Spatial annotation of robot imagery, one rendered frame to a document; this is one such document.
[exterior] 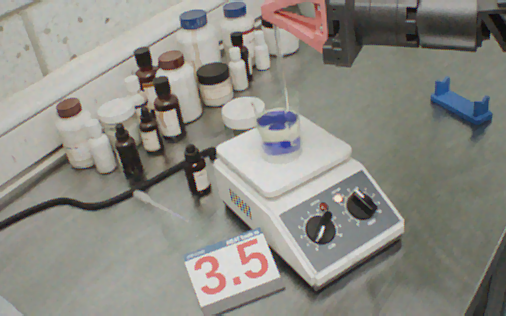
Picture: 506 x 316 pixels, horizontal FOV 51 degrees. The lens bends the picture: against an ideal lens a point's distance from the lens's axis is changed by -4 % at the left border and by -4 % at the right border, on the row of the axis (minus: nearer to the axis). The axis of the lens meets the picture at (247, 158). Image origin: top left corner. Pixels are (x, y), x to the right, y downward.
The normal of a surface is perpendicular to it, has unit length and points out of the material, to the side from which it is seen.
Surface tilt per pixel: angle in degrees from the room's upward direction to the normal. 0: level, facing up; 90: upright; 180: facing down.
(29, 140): 90
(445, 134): 0
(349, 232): 30
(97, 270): 0
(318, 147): 0
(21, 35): 90
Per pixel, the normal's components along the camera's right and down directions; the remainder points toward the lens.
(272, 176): -0.14, -0.81
